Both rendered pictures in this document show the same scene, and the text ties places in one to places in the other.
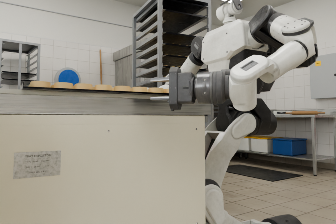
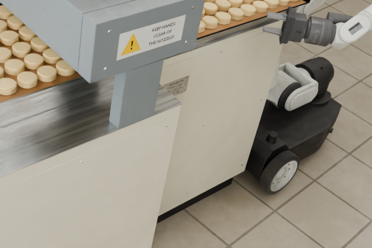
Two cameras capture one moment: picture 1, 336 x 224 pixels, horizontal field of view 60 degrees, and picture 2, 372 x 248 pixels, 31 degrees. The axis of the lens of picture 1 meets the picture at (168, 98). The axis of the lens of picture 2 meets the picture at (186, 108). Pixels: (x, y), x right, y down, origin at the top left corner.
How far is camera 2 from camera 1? 1.65 m
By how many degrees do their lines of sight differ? 45
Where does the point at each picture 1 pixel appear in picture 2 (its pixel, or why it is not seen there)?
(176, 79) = (292, 24)
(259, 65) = (363, 29)
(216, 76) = (326, 31)
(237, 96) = (337, 45)
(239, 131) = (311, 7)
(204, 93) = (313, 41)
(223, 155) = not seen: hidden behind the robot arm
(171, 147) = (259, 50)
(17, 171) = not seen: hidden behind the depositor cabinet
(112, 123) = (225, 45)
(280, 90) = not seen: outside the picture
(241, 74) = (347, 38)
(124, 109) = (234, 30)
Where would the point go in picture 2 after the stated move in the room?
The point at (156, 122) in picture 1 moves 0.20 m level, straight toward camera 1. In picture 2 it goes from (254, 34) to (275, 68)
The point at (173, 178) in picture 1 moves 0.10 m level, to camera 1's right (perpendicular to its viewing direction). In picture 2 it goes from (254, 72) to (280, 73)
